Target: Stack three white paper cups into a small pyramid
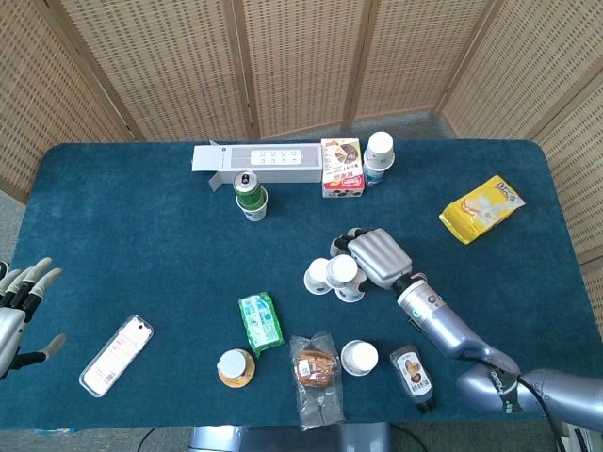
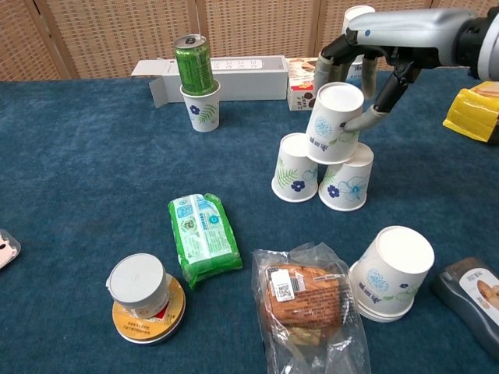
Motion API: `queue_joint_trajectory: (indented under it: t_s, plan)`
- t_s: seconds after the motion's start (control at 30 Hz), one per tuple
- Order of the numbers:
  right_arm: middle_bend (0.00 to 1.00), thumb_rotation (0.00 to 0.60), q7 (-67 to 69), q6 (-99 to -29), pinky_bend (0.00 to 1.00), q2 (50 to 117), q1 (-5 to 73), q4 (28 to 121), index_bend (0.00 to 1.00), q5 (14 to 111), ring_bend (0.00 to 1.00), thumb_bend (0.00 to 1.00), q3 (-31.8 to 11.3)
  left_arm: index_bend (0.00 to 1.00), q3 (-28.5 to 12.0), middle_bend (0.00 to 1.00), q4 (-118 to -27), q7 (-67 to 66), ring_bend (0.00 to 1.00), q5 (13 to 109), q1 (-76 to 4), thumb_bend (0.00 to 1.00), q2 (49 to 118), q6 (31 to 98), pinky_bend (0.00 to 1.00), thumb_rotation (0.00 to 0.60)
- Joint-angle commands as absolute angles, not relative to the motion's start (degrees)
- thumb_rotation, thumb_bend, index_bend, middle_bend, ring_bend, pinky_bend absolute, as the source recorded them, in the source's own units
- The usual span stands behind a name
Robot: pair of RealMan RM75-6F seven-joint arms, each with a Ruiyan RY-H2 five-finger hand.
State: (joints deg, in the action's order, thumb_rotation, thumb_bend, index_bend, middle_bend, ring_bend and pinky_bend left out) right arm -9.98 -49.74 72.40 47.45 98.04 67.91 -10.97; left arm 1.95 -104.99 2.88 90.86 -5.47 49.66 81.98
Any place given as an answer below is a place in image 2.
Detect clear water bottle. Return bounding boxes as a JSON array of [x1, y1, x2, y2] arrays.
[[345, 62, 364, 85]]

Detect dark sauce squeeze bottle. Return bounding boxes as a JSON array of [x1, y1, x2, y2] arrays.
[[429, 256, 499, 360]]

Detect floral white paper cup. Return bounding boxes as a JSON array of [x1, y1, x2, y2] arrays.
[[271, 132, 319, 203], [318, 141, 375, 212], [305, 81, 366, 166]]

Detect paper cup capping bottle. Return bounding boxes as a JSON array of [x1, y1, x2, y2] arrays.
[[342, 5, 376, 33]]

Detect blue felt table cover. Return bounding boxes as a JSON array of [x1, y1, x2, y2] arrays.
[[0, 69, 499, 374]]

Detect stacked white paper cups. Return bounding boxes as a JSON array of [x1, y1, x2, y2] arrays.
[[348, 225, 436, 323]]

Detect clear white plastic package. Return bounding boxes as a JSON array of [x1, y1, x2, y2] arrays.
[[0, 228, 22, 270]]

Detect floral paper cup holding can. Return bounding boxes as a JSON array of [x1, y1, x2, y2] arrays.
[[179, 79, 222, 133]]

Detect green drink can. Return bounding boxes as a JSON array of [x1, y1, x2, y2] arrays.
[[173, 34, 217, 96]]

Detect green tissue pack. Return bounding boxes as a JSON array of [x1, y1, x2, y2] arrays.
[[167, 192, 244, 291]]

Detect bread in clear bag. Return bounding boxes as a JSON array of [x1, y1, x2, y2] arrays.
[[250, 242, 372, 374]]

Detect long grey cardboard box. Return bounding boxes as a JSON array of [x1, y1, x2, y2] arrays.
[[129, 55, 290, 110]]

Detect gold round tin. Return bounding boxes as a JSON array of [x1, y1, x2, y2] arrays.
[[111, 273, 187, 346]]

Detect woven bamboo folding screen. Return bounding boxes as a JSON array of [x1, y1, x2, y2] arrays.
[[0, 0, 499, 82]]

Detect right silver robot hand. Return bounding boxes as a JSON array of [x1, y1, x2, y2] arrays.
[[314, 8, 479, 132]]

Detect red white cookie box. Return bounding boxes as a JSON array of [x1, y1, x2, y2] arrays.
[[286, 57, 319, 112]]

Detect yellow snack bag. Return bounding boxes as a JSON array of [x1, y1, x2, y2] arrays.
[[442, 80, 499, 146]]

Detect grey round jar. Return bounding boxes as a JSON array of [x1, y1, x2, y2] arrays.
[[105, 252, 171, 318]]

